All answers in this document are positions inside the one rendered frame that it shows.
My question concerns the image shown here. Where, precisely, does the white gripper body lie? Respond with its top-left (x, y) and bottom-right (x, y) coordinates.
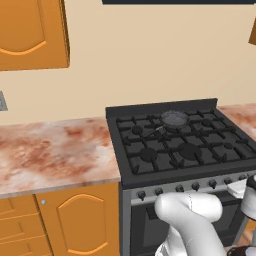
top-left (227, 179), bottom-right (249, 200)

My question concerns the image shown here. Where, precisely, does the dark grey stove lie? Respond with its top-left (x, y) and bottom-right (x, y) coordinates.
top-left (105, 97), bottom-right (256, 256)

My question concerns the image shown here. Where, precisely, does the grey frying pan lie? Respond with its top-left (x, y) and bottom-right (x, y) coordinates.
top-left (144, 110), bottom-right (191, 137)

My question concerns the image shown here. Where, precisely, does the dark oven door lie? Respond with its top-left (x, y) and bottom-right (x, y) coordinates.
top-left (129, 189), bottom-right (250, 256)

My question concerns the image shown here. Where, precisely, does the orange base cupboard door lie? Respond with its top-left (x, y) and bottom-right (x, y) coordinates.
top-left (34, 182), bottom-right (121, 256)

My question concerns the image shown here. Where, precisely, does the orange drawer front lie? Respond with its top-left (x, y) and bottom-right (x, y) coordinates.
top-left (0, 195), bottom-right (40, 220)
top-left (0, 235), bottom-right (53, 256)
top-left (0, 213), bottom-right (47, 244)

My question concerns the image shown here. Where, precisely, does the silver oven door handle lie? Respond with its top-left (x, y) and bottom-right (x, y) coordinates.
top-left (130, 189), bottom-right (234, 206)

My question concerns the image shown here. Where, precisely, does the orange wall cupboard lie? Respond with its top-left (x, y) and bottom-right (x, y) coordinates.
top-left (247, 25), bottom-right (256, 46)

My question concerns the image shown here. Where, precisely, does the grey wall socket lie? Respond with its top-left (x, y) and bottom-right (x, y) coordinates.
top-left (0, 91), bottom-right (9, 112)

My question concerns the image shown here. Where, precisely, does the orange wall cupboard door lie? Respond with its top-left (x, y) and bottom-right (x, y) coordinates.
top-left (0, 0), bottom-right (71, 72)

